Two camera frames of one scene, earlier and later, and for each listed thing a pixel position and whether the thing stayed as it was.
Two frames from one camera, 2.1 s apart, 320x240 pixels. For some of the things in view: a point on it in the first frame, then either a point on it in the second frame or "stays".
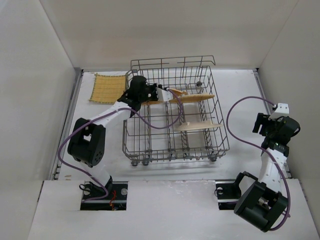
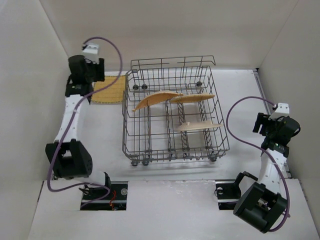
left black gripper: [154, 90] to [100, 69]
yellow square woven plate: [107, 89] stays
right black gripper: [260, 122] stays
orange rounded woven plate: [192, 97] stays
